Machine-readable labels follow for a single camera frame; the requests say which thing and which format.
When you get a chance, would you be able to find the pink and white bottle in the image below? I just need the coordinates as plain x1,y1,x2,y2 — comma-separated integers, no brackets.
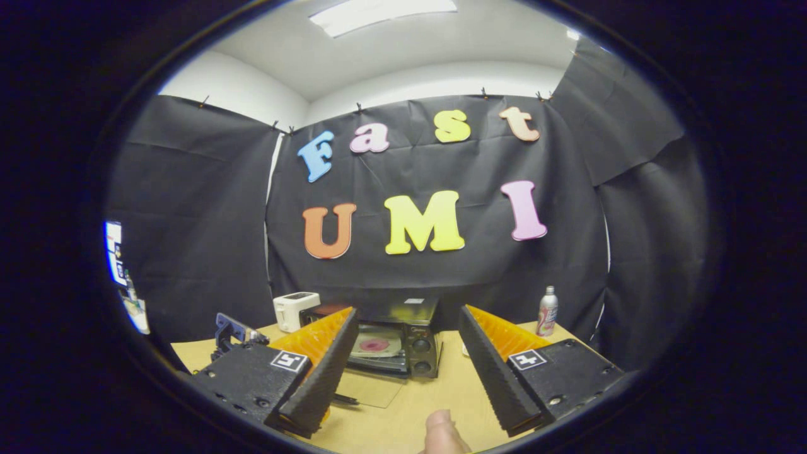
537,286,559,337

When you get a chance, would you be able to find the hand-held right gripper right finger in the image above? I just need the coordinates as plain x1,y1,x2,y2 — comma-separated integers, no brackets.
458,305,625,437

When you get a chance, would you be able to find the black electric oven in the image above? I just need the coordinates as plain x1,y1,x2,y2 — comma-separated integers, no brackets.
299,296,443,408

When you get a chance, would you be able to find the cream square plate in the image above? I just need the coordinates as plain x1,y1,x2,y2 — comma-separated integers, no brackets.
350,331,405,361

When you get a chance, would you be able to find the white toaster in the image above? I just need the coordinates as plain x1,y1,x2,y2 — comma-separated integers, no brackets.
273,292,321,333

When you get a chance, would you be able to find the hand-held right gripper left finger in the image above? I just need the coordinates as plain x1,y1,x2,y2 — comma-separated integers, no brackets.
189,307,360,439

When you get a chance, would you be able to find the long ceiling light panel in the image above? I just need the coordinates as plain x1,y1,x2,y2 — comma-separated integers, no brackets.
309,0,458,37

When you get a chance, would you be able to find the white poster board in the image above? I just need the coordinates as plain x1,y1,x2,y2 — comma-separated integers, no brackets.
104,221,151,335

